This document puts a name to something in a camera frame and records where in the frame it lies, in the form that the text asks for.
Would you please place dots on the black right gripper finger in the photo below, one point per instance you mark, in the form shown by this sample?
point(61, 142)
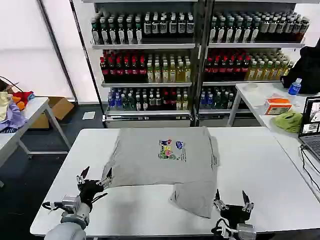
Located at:
point(220, 204)
point(248, 206)

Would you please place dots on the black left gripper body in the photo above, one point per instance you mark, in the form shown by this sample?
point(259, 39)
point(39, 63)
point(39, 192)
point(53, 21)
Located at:
point(90, 190)

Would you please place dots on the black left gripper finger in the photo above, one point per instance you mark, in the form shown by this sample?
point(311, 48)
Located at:
point(106, 181)
point(83, 178)

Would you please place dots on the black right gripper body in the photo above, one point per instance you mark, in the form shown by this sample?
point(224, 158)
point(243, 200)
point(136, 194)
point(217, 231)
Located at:
point(235, 215)

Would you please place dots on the grey printed t-shirt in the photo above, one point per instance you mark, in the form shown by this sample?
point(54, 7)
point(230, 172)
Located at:
point(150, 170)

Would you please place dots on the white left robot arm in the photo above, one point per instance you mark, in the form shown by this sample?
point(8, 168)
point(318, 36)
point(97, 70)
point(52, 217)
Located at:
point(67, 225)

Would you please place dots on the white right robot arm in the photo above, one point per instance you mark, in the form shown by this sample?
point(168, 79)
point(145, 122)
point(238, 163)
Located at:
point(246, 231)

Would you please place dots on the white sheet on floor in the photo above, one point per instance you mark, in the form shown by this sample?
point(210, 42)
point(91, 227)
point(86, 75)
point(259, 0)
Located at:
point(89, 115)

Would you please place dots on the brown cardboard box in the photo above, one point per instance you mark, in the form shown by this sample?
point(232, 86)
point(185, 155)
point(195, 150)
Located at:
point(60, 110)

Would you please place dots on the white side table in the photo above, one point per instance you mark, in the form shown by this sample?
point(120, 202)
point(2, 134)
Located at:
point(35, 105)

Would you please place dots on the blue patterned cloth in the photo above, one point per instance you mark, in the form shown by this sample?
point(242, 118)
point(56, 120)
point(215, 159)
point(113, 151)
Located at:
point(8, 130)

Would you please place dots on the green cloth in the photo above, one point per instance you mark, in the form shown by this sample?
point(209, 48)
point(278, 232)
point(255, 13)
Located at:
point(288, 122)

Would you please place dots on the purple cloth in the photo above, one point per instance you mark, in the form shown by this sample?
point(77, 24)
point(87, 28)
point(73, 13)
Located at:
point(13, 112)

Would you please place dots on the red orange plush toy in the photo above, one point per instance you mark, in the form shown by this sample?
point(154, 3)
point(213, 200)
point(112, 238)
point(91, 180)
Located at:
point(23, 96)

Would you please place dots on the orange tissue box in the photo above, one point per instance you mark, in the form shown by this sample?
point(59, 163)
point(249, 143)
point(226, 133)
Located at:
point(277, 106)

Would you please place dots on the white desk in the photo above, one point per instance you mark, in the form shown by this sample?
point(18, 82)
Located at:
point(255, 100)

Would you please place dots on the beige cloth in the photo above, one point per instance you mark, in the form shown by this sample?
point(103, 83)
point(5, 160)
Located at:
point(3, 105)

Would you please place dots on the open laptop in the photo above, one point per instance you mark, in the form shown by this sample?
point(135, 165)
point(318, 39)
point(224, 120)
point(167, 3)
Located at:
point(311, 117)

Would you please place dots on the shelf unit with bottles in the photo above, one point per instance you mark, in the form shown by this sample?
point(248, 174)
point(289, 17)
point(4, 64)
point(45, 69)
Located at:
point(237, 65)
point(145, 65)

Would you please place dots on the blue-capped water bottle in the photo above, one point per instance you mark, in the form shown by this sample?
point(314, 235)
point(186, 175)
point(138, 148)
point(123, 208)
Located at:
point(295, 87)

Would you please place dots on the black bag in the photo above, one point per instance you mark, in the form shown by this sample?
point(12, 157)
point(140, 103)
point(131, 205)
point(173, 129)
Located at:
point(307, 67)

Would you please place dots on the dark window post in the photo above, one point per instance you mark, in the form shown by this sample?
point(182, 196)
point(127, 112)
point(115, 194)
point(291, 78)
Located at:
point(58, 50)

